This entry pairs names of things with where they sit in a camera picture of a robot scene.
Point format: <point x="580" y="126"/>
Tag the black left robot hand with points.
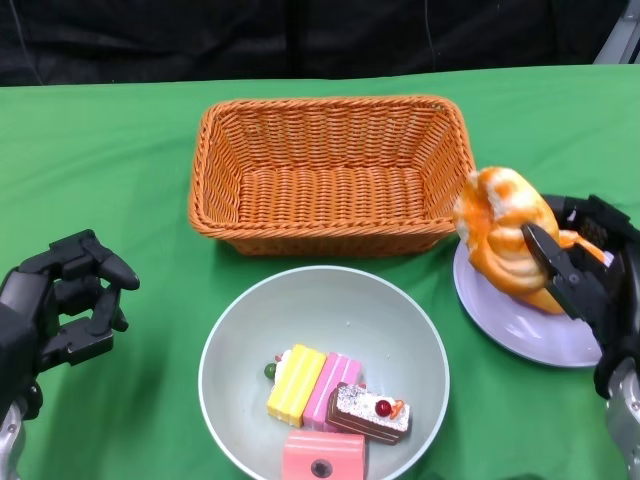
<point x="25" y="305"/>

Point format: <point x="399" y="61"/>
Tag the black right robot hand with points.
<point x="615" y="300"/>

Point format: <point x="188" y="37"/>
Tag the oblong twisted bread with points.
<point x="585" y="247"/>

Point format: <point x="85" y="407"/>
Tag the pale grey bowl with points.
<point x="320" y="310"/>

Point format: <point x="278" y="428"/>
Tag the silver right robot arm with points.
<point x="625" y="425"/>

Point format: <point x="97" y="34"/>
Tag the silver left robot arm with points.
<point x="7" y="445"/>

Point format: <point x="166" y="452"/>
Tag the white lavender plate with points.
<point x="500" y="320"/>

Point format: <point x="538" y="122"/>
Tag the chocolate cake slice with cherry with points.
<point x="367" y="415"/>

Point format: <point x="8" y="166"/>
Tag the yellow striped cake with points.
<point x="295" y="385"/>

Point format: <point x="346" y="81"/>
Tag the orange wicker basket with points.
<point x="330" y="200"/>

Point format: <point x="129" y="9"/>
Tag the pink cake with blueberry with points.
<point x="325" y="452"/>

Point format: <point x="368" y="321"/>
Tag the black backdrop cloth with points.
<point x="300" y="40"/>

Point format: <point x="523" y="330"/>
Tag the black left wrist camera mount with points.
<point x="12" y="365"/>

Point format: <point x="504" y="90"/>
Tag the grey metal frame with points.
<point x="622" y="40"/>

